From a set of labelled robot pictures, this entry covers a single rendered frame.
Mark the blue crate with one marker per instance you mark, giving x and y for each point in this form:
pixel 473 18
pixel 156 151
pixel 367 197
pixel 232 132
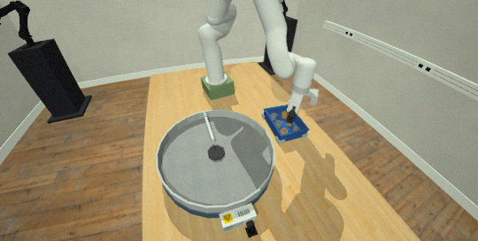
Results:
pixel 297 122

